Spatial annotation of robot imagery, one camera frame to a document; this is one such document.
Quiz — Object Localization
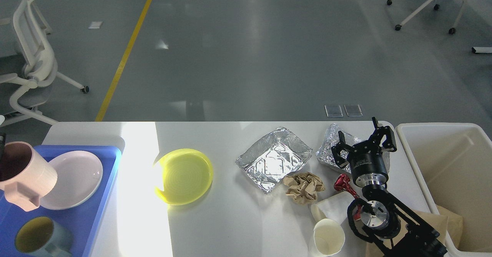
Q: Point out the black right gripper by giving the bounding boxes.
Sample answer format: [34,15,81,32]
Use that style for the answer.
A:
[331,117,397,188]

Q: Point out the yellow translucent plate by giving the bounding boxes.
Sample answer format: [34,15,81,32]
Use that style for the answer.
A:
[152,149,214,205]

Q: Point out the grey-blue mug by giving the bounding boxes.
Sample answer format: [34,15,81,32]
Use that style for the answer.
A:
[15,216,73,257]

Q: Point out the pink mug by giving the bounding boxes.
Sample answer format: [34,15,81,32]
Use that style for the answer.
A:
[0,141,58,212]

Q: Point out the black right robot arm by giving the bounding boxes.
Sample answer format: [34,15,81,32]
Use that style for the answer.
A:
[331,117,447,257]

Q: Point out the right floor socket cover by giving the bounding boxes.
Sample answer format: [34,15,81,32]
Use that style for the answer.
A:
[344,104,363,117]

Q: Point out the floor socket cover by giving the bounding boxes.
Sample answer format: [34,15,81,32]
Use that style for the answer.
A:
[344,104,363,117]
[324,104,344,117]

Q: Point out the crumpled aluminium foil tray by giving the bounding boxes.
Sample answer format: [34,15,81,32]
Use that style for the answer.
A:
[316,123,389,178]

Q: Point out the red crumpled wrapper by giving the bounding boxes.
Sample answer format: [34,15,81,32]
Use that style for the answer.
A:
[334,174,362,221]

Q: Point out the left floor socket cover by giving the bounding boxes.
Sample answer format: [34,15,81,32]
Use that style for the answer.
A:
[324,104,344,117]

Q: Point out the lying white paper cup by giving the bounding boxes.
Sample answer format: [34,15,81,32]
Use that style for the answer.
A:
[310,192,354,224]

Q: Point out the crumpled brown paper ball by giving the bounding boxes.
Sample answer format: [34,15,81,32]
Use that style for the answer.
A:
[282,172,326,205]

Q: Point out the white plastic waste bin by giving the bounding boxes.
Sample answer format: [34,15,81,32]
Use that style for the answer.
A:
[396,123,492,257]

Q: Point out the upright white paper cup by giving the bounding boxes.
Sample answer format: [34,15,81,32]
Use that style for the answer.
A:
[308,218,346,257]

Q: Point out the square aluminium foil tray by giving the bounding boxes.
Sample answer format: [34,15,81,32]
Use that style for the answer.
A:
[235,127,313,194]

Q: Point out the brown paper bag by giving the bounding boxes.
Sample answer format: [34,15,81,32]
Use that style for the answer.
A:
[364,204,463,257]

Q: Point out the white bar on floor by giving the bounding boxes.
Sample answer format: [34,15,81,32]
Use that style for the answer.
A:
[471,47,492,54]

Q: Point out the pink round plate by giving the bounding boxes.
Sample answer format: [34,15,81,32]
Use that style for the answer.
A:
[40,150,103,211]

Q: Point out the blue plastic tray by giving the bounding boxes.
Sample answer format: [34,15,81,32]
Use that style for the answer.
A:
[0,145,121,257]

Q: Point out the white office chair left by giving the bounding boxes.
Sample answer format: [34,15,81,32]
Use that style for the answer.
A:
[1,0,90,127]

